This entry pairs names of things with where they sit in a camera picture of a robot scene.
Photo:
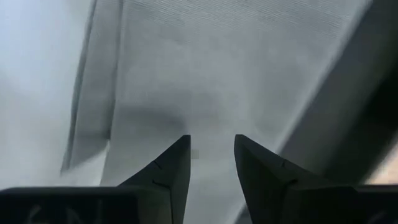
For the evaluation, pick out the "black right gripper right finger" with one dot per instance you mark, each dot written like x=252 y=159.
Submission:
x=267 y=186

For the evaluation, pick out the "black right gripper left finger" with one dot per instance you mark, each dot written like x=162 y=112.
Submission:
x=168 y=186

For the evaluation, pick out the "grey cloth napkin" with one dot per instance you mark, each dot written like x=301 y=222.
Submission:
x=217 y=62

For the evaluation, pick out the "black plastic tray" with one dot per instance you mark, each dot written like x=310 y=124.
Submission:
x=367 y=109

